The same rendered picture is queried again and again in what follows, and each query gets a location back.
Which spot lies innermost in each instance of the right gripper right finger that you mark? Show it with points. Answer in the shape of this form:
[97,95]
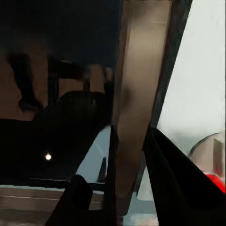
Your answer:
[183,194]

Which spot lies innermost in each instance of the microwave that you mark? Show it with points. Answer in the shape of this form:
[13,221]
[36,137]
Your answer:
[70,68]

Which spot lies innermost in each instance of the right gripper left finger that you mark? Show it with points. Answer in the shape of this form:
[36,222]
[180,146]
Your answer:
[73,207]

